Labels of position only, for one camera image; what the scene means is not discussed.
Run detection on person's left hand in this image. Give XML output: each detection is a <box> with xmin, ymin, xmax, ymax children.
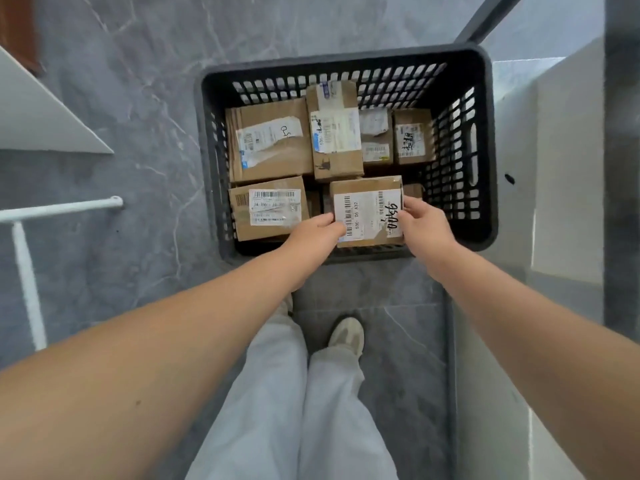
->
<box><xmin>281</xmin><ymin>212</ymin><xmax>347</xmax><ymax>291</ymax></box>

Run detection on person's right hand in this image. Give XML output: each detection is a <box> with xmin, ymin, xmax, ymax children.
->
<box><xmin>397</xmin><ymin>196</ymin><xmax>465</xmax><ymax>284</ymax></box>

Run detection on cardboard parcel marked 9540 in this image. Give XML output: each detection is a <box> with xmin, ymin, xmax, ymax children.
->
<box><xmin>329</xmin><ymin>175</ymin><xmax>406</xmax><ymax>249</ymax></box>

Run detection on tall narrow cardboard parcel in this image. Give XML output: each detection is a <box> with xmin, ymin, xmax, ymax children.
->
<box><xmin>305</xmin><ymin>79</ymin><xmax>366</xmax><ymax>183</ymax></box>

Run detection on large parcel torn label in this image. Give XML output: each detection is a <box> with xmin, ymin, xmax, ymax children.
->
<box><xmin>223</xmin><ymin>97</ymin><xmax>316</xmax><ymax>185</ymax></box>

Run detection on small parcel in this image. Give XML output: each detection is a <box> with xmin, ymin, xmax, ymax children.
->
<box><xmin>391</xmin><ymin>108</ymin><xmax>437</xmax><ymax>167</ymax></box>
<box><xmin>358</xmin><ymin>106</ymin><xmax>396</xmax><ymax>167</ymax></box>

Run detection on black plastic basket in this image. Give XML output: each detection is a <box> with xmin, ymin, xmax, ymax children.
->
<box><xmin>193</xmin><ymin>42</ymin><xmax>500</xmax><ymax>267</ymax></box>

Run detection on person's left forearm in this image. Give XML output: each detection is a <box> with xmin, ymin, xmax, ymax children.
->
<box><xmin>0</xmin><ymin>242</ymin><xmax>307</xmax><ymax>480</ymax></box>

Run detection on person's right forearm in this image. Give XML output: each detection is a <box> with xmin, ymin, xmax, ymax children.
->
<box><xmin>435</xmin><ymin>244</ymin><xmax>640</xmax><ymax>480</ymax></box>

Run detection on person's white right shoe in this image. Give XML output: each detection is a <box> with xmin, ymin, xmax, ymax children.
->
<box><xmin>326</xmin><ymin>316</ymin><xmax>366</xmax><ymax>359</ymax></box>

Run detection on person's white trousers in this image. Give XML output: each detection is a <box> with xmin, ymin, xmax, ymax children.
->
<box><xmin>183</xmin><ymin>293</ymin><xmax>399</xmax><ymax>480</ymax></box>

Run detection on grey metal shelf rack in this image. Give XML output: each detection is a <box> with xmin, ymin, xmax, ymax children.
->
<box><xmin>443</xmin><ymin>0</ymin><xmax>640</xmax><ymax>480</ymax></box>

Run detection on white flat board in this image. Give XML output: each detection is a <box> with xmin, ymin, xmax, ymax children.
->
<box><xmin>0</xmin><ymin>43</ymin><xmax>116</xmax><ymax>157</ymax></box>

